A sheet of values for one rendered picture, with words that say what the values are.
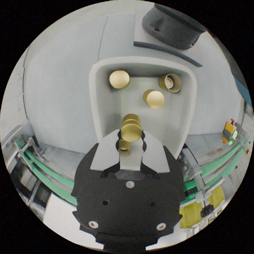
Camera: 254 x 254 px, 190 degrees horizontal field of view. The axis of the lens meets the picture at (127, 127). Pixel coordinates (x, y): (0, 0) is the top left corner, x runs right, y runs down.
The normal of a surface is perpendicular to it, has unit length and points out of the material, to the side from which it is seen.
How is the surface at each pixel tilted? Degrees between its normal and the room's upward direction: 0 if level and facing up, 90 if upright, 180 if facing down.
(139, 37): 4
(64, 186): 90
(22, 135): 90
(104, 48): 0
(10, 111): 90
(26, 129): 90
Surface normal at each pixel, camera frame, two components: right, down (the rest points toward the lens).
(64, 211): -0.02, -0.88
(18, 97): 1.00, 0.00
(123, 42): -0.06, 0.47
